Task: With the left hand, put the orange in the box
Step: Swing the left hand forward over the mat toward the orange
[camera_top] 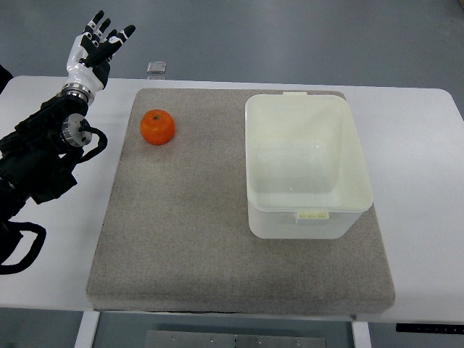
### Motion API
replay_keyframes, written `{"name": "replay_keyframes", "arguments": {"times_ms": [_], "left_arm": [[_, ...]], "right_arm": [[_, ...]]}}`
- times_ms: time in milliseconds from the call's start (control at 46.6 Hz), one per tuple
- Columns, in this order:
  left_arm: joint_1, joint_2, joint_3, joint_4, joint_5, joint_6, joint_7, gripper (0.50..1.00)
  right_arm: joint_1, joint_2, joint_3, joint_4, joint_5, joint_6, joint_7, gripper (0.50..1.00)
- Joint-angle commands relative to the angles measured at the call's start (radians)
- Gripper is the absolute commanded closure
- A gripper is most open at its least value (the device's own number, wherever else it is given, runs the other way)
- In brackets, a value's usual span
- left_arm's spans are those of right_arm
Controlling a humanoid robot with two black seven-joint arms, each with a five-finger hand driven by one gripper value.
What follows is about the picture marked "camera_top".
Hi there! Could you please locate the white plastic box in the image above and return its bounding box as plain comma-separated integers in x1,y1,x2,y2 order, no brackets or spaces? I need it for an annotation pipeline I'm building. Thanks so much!
245,92,373,239

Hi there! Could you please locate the black table control panel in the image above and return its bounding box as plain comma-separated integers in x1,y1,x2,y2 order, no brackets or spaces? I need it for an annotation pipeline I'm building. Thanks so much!
396,323,464,335

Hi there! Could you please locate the white right table leg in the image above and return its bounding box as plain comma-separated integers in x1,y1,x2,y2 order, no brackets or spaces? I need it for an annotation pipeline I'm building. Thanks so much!
352,317,373,348

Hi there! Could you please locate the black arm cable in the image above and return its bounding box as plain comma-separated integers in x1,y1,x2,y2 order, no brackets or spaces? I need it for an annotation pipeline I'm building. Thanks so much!
78,123,109,164

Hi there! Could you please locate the white table leg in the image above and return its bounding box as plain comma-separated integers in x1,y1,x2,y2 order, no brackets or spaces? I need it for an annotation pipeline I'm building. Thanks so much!
74,311,100,348
352,317,373,348

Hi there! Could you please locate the orange fruit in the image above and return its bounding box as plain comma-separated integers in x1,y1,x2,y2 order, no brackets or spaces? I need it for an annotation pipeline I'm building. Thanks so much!
139,109,175,146

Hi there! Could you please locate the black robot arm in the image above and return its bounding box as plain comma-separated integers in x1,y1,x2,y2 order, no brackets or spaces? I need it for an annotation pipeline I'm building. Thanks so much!
1,78,107,275

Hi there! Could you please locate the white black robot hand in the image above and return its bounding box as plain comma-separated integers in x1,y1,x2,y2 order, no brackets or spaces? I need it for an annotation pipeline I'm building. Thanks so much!
65,10,136,94

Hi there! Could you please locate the white left table leg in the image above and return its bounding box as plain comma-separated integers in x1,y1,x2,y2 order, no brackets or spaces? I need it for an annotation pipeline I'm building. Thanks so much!
74,311,100,348

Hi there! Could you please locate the grey felt mat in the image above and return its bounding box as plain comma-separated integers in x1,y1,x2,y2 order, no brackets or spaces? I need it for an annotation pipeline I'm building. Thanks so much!
86,88,395,315

